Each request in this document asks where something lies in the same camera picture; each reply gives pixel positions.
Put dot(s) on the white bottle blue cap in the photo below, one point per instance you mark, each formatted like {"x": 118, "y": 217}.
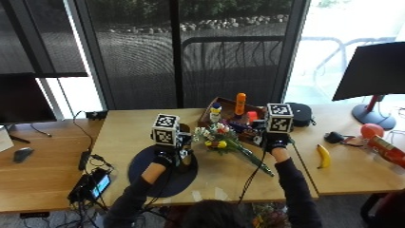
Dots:
{"x": 215, "y": 113}

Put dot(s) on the orange bottle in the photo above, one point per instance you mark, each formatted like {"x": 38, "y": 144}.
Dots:
{"x": 241, "y": 103}

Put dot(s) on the white marker cube left glove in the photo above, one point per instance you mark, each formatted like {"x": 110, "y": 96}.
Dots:
{"x": 166, "y": 130}

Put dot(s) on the white paper sheet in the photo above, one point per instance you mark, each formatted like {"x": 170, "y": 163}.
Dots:
{"x": 5, "y": 139}

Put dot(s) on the black chair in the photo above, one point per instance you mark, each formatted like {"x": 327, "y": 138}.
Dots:
{"x": 386, "y": 210}

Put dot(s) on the red cylindrical can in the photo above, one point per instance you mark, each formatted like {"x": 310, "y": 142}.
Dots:
{"x": 386, "y": 150}

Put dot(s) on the brown wooden tray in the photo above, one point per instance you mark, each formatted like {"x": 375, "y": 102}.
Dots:
{"x": 229, "y": 109}

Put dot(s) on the yellow banana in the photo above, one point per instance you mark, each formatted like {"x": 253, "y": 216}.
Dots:
{"x": 324, "y": 156}

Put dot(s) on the black monitor red stand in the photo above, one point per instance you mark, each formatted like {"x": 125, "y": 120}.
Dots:
{"x": 375, "y": 69}

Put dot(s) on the black computer monitor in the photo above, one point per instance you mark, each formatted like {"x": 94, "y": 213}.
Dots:
{"x": 23, "y": 98}

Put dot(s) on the black round zipper case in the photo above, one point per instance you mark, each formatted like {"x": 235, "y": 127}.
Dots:
{"x": 302, "y": 114}

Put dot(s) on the person's right hand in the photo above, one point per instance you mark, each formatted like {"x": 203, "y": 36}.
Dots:
{"x": 277, "y": 141}

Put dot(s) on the small red container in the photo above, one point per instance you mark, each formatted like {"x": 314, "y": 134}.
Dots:
{"x": 253, "y": 116}

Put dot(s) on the white marker cube right glove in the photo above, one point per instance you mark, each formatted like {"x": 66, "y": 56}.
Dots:
{"x": 279, "y": 117}

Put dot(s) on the black desk socket box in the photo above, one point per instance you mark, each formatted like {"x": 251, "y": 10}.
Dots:
{"x": 97, "y": 115}

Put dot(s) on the black power adapter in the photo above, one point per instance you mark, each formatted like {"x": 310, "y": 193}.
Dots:
{"x": 85, "y": 160}

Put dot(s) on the grey computer mouse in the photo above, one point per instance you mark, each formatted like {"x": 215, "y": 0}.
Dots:
{"x": 23, "y": 154}

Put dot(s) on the black phone lit screen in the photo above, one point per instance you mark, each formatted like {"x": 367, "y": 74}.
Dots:
{"x": 94, "y": 185}

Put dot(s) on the artificial flower bouquet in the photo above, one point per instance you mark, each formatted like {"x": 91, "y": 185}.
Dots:
{"x": 219, "y": 136}

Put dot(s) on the white marker cube glove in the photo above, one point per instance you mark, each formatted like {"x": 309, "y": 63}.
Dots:
{"x": 166, "y": 130}
{"x": 279, "y": 117}

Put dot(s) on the dark blue round mat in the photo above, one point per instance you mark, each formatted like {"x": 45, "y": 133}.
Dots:
{"x": 146, "y": 167}

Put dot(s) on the colourful flower bunch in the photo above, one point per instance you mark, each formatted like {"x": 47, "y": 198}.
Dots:
{"x": 270, "y": 217}

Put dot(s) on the person's left hand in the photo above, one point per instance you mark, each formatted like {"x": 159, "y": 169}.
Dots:
{"x": 169, "y": 151}

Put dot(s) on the red ball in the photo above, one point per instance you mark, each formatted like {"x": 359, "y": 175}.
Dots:
{"x": 372, "y": 130}

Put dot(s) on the small black pouch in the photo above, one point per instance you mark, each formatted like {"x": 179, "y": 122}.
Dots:
{"x": 334, "y": 137}

